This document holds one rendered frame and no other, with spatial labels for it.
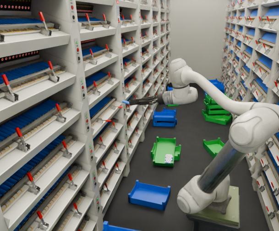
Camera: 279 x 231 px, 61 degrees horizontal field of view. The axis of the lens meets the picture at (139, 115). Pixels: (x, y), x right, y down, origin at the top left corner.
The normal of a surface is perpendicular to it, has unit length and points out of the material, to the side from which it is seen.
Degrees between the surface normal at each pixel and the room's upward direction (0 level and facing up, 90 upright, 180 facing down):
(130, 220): 0
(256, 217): 0
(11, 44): 111
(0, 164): 21
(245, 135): 85
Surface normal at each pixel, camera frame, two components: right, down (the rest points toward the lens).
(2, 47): 0.92, 0.38
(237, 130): -0.76, 0.20
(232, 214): -0.04, -0.92
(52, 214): 0.31, -0.85
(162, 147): -0.15, -0.63
